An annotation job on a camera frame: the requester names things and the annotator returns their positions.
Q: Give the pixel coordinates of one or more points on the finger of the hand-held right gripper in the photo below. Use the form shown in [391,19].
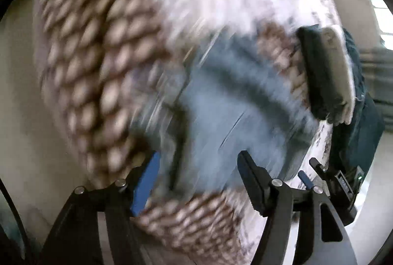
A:
[317,165]
[304,178]

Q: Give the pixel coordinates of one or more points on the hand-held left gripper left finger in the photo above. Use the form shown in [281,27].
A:
[146,183]

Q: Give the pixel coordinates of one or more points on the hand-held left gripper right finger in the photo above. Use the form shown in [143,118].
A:
[255,188]

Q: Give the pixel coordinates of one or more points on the blue jeans pants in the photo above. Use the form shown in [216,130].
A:
[215,105]

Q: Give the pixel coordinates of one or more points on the dark teal cloth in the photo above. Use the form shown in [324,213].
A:
[365,127]

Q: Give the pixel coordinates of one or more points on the black folded cloth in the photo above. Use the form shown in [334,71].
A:
[319,74]

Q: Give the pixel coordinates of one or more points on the white folded cloth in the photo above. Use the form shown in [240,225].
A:
[340,68]

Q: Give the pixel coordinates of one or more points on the brown patterned white blanket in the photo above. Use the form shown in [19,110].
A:
[92,53]

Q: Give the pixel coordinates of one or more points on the bright window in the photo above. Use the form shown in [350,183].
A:
[379,12]

